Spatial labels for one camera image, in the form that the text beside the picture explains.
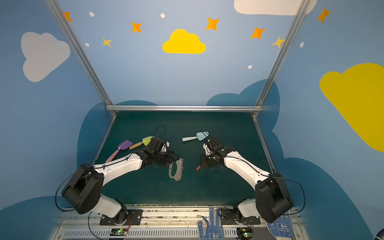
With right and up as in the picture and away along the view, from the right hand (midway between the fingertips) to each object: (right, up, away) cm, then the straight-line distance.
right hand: (202, 161), depth 85 cm
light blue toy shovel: (0, +14, +23) cm, 27 cm away
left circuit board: (-41, -31, -14) cm, 53 cm away
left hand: (-13, +1, 0) cm, 13 cm away
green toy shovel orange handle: (-39, +10, +19) cm, 45 cm away
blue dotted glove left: (+4, -30, -14) cm, 33 cm away
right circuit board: (+20, -32, -14) cm, 40 cm away
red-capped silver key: (-2, -4, +2) cm, 5 cm away
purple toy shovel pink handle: (-52, +8, +16) cm, 55 cm away
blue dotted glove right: (+38, -29, -13) cm, 50 cm away
